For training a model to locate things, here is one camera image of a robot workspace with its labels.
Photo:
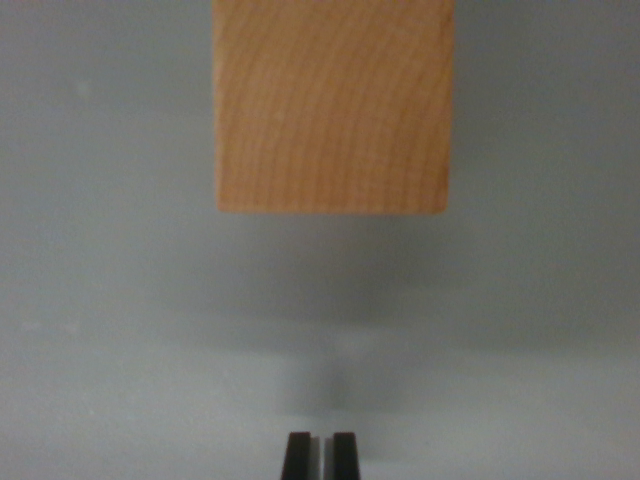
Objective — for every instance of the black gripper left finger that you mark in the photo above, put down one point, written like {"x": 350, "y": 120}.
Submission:
{"x": 299, "y": 460}

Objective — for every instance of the grey plastic tray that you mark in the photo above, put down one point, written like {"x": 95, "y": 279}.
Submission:
{"x": 100, "y": 250}

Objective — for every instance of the wooden cube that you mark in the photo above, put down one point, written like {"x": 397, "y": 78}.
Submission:
{"x": 332, "y": 105}

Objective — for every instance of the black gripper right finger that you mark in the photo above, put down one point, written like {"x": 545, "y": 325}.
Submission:
{"x": 345, "y": 460}

